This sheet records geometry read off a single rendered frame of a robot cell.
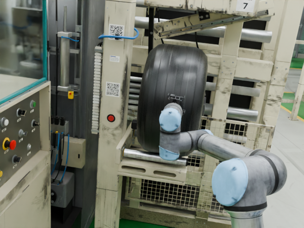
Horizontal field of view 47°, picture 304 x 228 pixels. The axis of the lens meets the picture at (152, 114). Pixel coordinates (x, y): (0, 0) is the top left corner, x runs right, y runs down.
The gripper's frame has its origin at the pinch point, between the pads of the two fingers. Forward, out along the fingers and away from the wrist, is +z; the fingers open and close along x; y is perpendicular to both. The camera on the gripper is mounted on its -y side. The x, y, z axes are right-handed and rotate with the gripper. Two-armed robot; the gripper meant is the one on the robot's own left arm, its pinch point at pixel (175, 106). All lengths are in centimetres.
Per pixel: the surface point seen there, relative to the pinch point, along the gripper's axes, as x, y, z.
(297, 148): -148, -93, 291
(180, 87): -0.6, 8.1, 3.2
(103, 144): 37, -33, 24
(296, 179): -127, -102, 205
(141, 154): 14.9, -31.5, 16.8
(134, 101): 29, -15, 63
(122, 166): 24, -41, 18
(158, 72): 10.5, 13.2, 6.1
